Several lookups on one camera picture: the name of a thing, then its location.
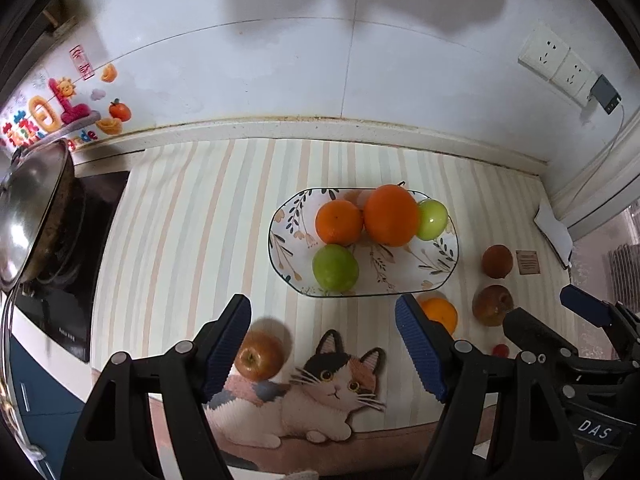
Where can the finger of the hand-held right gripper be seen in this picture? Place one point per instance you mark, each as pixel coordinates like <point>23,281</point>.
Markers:
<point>527,327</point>
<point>585,306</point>

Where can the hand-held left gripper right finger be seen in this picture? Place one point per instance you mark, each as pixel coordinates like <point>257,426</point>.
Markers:
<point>420,350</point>

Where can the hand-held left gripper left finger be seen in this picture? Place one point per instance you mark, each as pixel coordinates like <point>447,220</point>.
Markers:
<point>227,347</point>

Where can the small red tomato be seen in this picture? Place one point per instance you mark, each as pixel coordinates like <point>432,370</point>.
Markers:
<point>500,350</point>

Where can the red and green apple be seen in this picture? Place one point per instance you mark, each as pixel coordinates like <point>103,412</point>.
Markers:
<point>492,305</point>

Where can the small orange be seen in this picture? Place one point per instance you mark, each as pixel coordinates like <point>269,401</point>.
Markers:
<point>441,312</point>
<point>339,221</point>

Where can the dark red round fruit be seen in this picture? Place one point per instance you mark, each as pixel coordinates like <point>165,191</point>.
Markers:
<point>497,261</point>

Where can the floral oval plate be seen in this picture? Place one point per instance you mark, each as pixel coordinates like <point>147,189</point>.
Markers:
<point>400,270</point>

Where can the brown mat label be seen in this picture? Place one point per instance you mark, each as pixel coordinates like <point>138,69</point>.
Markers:
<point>527,261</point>

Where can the white folded paper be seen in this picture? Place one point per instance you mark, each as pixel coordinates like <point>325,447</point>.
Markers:
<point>552,230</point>

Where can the striped cat mat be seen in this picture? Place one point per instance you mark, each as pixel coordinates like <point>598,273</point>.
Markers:
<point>200,240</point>

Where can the large orange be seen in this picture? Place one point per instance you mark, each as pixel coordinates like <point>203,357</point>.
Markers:
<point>391,215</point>

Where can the black glass stove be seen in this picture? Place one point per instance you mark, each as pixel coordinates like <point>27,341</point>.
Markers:
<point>70,305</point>

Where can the blue cabinet front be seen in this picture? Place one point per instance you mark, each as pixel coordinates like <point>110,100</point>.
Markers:
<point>40,390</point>

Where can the dark wok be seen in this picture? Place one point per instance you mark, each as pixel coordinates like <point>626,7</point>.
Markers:
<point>62,220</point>

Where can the grey plug charger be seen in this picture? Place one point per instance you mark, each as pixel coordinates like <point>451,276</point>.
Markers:
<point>606,94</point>

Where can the steel wok lid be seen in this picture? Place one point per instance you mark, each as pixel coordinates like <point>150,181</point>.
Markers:
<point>27,205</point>

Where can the range hood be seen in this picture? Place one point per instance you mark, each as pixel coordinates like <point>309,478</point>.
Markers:
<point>55,17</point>

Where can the white wall socket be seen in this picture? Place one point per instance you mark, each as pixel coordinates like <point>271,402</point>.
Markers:
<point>572,76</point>
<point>542,52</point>

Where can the colourful wall stickers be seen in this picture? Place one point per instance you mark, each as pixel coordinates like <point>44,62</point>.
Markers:
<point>50,110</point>

